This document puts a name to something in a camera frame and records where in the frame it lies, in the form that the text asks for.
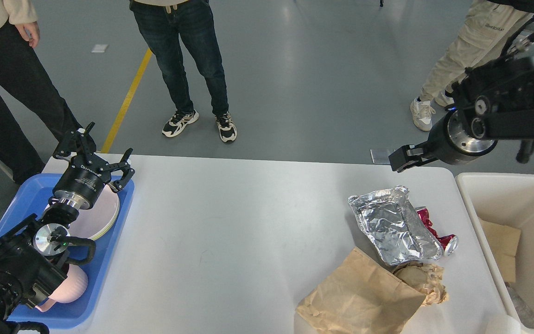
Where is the beige plastic bin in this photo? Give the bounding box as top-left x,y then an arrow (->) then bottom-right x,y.
456,173 -> 534,334

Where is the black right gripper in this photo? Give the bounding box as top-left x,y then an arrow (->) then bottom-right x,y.
388,111 -> 498,173

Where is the person in cream sweater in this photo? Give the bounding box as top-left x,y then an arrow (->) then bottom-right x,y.
0,0 -> 80,185

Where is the green plate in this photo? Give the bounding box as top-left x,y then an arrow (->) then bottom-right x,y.
89,208 -> 120,240

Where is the person in blue jeans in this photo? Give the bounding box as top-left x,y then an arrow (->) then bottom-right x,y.
129,0 -> 238,143

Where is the pink plate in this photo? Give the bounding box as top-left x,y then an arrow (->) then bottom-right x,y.
68,185 -> 120,240

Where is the aluminium foil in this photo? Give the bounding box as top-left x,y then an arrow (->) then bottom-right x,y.
348,186 -> 444,266

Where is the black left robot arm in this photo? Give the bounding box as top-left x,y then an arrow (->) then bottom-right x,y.
0,122 -> 135,334

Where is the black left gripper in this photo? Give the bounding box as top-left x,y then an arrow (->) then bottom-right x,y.
52,122 -> 135,210

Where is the crumpled brown paper ball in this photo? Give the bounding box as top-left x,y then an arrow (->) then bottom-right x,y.
392,262 -> 449,307

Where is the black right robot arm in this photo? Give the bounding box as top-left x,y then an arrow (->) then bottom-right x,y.
388,0 -> 534,173

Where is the brown paper bag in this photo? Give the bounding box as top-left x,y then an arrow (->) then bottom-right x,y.
295,248 -> 425,334

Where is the blue plastic tray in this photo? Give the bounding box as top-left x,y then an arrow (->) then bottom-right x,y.
0,173 -> 135,331

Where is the pink mug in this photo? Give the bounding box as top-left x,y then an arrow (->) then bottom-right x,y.
35,264 -> 89,312

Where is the crushed red can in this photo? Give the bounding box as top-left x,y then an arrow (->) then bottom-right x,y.
415,206 -> 458,256

